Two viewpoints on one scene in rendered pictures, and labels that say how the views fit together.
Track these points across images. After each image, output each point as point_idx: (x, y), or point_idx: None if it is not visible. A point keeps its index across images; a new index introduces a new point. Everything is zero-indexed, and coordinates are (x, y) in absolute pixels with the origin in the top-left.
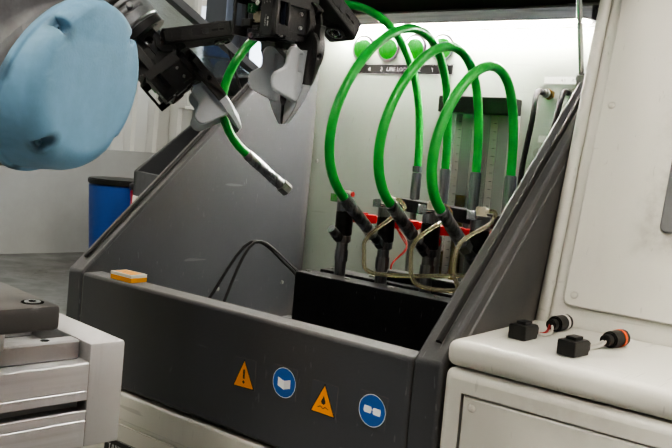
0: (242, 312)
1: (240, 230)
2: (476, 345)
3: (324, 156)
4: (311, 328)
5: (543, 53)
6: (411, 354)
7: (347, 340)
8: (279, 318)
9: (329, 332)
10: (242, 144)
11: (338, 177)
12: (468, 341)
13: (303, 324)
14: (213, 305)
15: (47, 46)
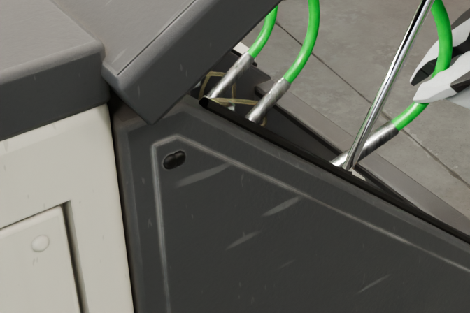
0: (382, 158)
1: None
2: (243, 45)
3: (317, 33)
4: (328, 125)
5: None
6: (269, 82)
7: (306, 103)
8: (350, 146)
9: (315, 117)
10: (403, 111)
11: (298, 54)
12: (245, 47)
13: (332, 133)
14: (410, 177)
15: None
